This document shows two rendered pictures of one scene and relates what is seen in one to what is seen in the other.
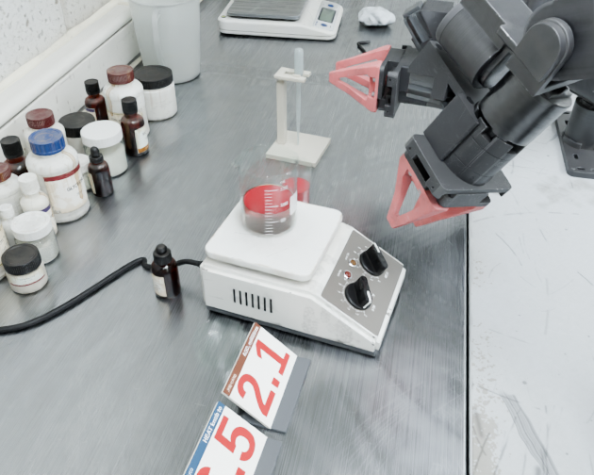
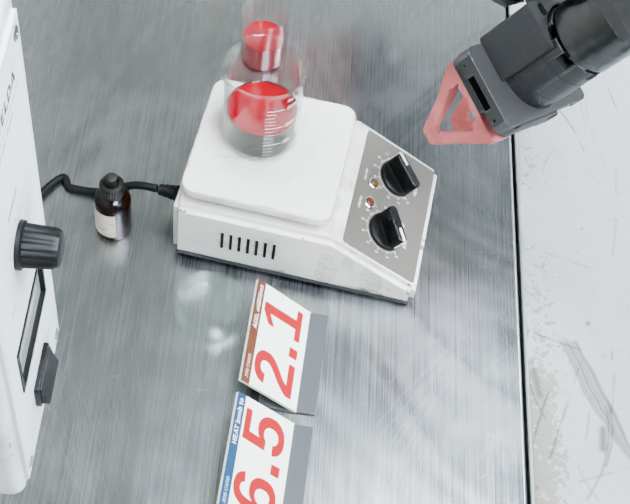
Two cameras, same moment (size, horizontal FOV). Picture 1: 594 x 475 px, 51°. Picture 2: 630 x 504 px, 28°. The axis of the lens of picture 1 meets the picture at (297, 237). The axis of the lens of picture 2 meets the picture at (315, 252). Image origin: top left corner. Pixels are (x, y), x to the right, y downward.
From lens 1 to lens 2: 40 cm
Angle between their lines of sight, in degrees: 20
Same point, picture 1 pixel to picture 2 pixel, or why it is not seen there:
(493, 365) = (551, 303)
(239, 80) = not seen: outside the picture
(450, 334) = (497, 263)
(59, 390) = not seen: hidden behind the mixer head
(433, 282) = (470, 185)
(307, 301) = (326, 248)
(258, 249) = (255, 181)
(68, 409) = not seen: hidden behind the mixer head
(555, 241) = (628, 107)
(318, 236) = (329, 153)
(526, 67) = (617, 15)
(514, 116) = (597, 46)
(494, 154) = (570, 81)
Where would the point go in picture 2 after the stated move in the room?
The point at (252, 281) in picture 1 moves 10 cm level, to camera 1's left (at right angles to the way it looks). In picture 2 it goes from (249, 224) to (119, 233)
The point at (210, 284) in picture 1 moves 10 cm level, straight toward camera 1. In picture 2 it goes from (188, 227) to (225, 332)
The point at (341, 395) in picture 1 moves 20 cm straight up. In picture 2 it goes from (373, 360) to (415, 212)
